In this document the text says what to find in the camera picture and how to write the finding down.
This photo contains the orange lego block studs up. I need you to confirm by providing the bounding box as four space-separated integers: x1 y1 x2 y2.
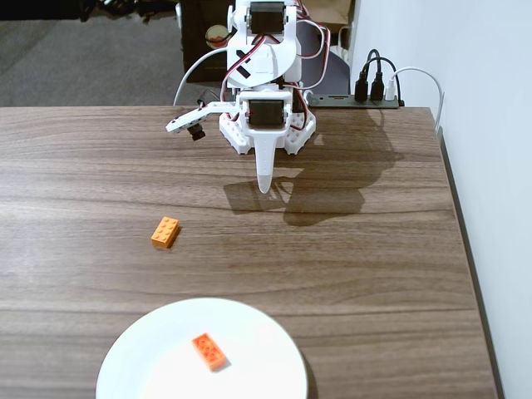
150 215 183 251

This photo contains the orange lego block upside down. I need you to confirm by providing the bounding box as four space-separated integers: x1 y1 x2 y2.
191 332 231 372

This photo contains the white camera cable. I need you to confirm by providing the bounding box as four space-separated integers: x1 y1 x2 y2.
172 50 229 106

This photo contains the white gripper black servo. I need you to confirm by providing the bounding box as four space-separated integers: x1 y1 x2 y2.
236 91 293 195

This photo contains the black usb plug cable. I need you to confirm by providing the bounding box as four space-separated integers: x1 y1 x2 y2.
354 48 382 105
362 57 402 103

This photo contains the dark grey power strip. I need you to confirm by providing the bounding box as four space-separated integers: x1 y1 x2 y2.
308 94 405 110

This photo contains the white usb plug cable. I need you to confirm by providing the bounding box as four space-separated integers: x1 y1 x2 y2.
384 66 446 135

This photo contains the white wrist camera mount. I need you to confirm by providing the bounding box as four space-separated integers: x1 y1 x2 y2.
165 101 239 143

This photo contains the round beige sticker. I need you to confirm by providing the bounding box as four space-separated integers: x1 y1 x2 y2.
205 24 231 47

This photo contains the white round plate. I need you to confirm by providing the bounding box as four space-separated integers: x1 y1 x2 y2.
95 297 309 399

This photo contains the black cabinet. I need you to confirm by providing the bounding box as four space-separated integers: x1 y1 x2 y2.
179 0 234 84

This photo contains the dark grey chair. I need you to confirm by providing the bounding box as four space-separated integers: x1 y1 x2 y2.
297 19 351 96

